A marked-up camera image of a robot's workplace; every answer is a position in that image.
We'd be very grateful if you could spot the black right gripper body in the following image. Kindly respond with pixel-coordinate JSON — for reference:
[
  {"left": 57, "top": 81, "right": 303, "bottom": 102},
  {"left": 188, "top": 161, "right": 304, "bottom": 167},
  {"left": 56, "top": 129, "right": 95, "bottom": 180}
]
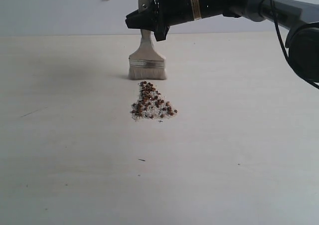
[{"left": 153, "top": 0, "right": 202, "bottom": 42}]

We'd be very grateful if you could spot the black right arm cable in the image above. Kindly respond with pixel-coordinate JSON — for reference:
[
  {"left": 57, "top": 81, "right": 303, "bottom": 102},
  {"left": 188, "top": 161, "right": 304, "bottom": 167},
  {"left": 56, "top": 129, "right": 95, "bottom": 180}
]
[{"left": 264, "top": 0, "right": 319, "bottom": 90}]

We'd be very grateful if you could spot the pile of rice and pellets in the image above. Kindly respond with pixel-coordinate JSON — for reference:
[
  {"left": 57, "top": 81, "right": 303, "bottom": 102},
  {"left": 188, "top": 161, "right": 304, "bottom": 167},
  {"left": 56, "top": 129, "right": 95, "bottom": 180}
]
[{"left": 130, "top": 81, "right": 178, "bottom": 123}]

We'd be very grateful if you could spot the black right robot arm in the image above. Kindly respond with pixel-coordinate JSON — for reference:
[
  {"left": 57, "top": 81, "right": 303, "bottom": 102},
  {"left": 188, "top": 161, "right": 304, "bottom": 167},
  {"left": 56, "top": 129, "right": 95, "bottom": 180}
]
[{"left": 125, "top": 0, "right": 319, "bottom": 87}]

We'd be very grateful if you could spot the wooden paint brush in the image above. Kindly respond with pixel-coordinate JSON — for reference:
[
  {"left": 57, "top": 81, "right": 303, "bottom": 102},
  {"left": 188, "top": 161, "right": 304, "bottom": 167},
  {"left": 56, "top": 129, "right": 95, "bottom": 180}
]
[{"left": 127, "top": 0, "right": 167, "bottom": 81}]

